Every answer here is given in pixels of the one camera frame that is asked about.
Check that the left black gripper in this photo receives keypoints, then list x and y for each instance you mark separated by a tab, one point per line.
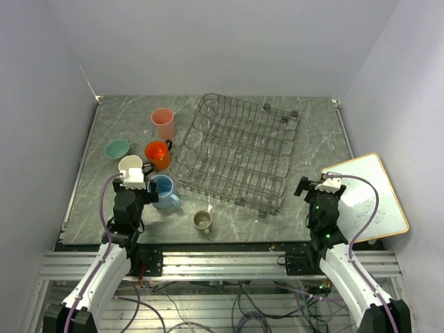
148	197

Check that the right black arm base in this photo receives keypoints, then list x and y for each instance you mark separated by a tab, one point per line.
300	260

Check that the whiteboard with wooden frame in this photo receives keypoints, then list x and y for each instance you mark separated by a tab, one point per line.
361	198

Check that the clear glass cup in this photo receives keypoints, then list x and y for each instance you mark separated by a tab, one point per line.
145	135

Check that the grey wire dish rack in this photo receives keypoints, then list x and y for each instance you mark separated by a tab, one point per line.
238	151

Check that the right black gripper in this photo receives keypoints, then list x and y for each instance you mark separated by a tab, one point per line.
310	186

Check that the orange mug black handle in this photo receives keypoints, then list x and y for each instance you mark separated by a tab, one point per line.
158	153

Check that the beige small mug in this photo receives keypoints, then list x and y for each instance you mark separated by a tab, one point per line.
203	221

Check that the light blue mug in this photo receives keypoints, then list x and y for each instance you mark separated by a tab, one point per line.
166	190

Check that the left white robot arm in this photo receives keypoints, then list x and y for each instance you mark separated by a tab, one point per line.
82	309

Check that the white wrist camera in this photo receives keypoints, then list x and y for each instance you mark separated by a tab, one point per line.
133	178
330	183

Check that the pink plastic tumbler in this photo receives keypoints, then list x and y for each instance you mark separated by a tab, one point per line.
162	119

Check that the green ceramic mug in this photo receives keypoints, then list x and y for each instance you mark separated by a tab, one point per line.
118	149

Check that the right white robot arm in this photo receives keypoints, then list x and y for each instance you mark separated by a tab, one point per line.
373	309

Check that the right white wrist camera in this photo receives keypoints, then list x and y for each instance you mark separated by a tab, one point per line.
330	183

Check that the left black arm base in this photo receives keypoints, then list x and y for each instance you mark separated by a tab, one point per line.
148	261

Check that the aluminium mounting rail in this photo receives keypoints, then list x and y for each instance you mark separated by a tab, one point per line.
175	266

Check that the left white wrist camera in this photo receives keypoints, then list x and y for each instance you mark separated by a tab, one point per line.
133	178

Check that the black mug white interior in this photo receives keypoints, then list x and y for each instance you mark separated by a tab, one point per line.
134	161

